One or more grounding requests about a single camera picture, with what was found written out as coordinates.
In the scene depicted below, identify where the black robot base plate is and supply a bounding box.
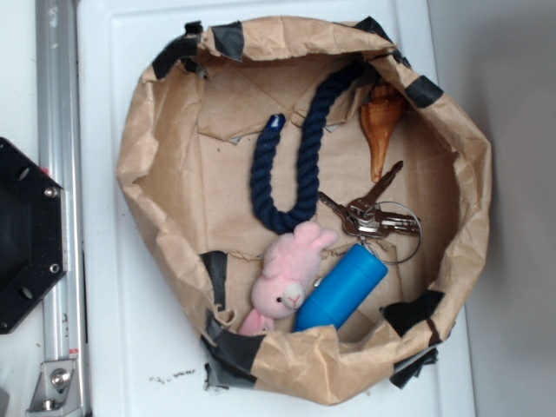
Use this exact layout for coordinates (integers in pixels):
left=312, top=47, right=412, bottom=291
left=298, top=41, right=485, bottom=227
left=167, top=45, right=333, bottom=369
left=1, top=138, right=65, bottom=334

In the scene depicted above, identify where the dark blue twisted rope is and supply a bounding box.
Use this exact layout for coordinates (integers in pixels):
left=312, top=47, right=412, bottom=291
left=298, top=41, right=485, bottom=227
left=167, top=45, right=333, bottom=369
left=249, top=60, right=367, bottom=235

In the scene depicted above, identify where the thin wire key ring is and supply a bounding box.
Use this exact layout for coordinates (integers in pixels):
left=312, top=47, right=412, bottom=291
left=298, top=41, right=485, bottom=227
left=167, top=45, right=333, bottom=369
left=358, top=200, right=422, bottom=266

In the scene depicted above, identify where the aluminium extrusion rail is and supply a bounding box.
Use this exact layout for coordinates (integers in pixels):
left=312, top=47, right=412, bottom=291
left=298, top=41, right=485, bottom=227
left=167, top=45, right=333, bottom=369
left=34, top=0, right=88, bottom=361

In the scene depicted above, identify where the blue plastic capsule container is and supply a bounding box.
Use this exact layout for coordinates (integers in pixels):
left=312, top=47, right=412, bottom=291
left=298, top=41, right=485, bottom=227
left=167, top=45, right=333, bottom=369
left=294, top=244, right=388, bottom=332

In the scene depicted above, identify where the pink plush llama toy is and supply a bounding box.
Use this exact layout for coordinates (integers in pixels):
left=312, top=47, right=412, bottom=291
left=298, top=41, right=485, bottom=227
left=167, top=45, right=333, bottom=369
left=239, top=222, right=339, bottom=336

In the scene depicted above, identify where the silver key bunch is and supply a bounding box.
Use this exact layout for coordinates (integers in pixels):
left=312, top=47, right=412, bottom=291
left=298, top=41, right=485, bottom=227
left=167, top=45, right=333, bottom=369
left=319, top=161, right=421, bottom=239

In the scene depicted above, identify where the metal corner bracket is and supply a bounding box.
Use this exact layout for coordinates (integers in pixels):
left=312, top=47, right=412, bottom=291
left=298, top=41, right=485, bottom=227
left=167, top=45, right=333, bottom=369
left=25, top=359, right=83, bottom=416

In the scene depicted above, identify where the orange conch seashell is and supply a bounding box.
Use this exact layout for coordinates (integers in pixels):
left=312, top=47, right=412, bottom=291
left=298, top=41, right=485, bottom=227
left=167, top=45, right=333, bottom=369
left=360, top=82, right=407, bottom=183

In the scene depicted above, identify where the brown paper bag bin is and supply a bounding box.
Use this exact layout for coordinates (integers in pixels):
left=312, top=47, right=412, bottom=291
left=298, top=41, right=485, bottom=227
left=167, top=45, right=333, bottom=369
left=117, top=17, right=492, bottom=405

